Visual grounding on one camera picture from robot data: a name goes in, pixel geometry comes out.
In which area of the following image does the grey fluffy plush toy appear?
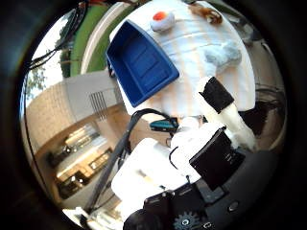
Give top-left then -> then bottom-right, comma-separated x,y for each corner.
203,40 -> 243,75

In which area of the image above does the black cable bundle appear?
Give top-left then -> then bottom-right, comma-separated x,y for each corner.
28,2 -> 88,70

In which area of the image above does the thick black cable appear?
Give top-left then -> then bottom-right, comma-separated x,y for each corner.
83,108 -> 174,215

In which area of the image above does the brown and white plush toy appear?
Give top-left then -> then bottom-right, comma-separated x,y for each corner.
188,3 -> 224,26

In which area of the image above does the blue plastic container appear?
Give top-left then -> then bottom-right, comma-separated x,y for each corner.
105,19 -> 180,109

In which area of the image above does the teal table clamp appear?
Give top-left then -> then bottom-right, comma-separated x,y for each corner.
149,117 -> 179,132

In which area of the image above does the white striped tablecloth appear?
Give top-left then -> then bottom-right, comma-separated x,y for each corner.
108,0 -> 257,120

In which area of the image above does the fried egg plush toy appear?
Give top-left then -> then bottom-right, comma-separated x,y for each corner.
149,10 -> 177,33

